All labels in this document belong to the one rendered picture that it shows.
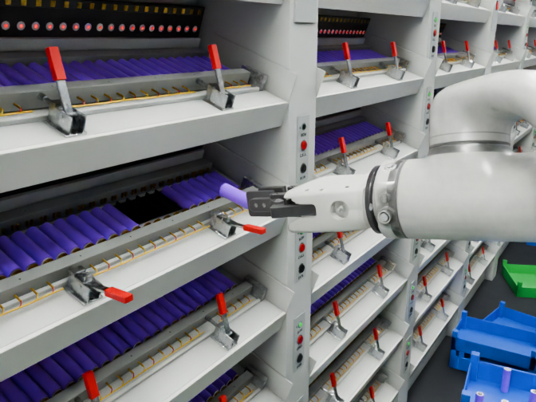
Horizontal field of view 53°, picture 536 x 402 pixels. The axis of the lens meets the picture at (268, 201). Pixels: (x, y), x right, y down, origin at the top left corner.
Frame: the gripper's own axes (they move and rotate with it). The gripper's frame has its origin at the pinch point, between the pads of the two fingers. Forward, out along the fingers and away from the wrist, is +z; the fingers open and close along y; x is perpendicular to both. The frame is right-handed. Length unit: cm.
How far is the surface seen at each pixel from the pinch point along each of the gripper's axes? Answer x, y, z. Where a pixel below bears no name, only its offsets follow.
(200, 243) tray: -7.4, 3.8, 16.3
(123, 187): 2.2, 1.0, 27.9
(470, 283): -85, 190, 30
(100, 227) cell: -1.5, -8.5, 22.8
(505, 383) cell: -65, 75, -9
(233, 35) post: 24.1, 25.4, 20.6
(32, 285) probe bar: -4.4, -22.1, 18.6
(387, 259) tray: -41, 94, 27
